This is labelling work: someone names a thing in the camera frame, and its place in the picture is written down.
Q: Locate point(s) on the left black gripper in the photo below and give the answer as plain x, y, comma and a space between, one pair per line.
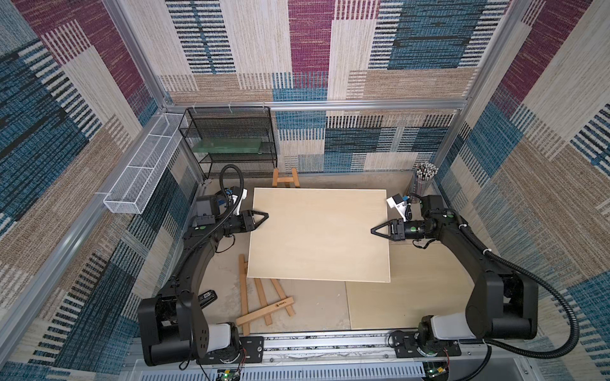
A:
245, 216

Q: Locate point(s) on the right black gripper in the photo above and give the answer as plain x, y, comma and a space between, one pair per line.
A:
395, 229

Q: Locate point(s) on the plywood board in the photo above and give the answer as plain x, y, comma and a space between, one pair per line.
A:
423, 282
320, 234

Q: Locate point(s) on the wooden tabletop easel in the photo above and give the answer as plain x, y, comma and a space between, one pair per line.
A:
288, 181
266, 309

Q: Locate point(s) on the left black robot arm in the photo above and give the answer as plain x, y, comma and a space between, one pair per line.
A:
173, 328

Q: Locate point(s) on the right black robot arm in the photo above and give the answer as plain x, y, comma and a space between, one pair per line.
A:
502, 304

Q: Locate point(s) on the clear jar of pencils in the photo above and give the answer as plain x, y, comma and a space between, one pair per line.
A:
424, 173

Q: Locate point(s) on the green board on shelf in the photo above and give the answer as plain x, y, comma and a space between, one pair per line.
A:
228, 145

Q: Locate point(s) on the black handheld device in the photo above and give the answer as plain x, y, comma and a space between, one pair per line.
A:
207, 298

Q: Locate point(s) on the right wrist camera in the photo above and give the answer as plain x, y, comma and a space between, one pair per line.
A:
402, 204

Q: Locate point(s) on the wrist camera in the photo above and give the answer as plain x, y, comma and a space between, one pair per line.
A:
235, 197
402, 204

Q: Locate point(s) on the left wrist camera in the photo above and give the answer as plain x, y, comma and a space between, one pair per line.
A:
235, 197

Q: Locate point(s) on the black wire mesh shelf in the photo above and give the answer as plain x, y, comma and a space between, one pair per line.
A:
238, 135

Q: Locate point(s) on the white wire mesh basket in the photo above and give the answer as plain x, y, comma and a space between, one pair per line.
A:
136, 184

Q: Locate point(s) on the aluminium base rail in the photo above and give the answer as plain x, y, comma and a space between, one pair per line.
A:
340, 355

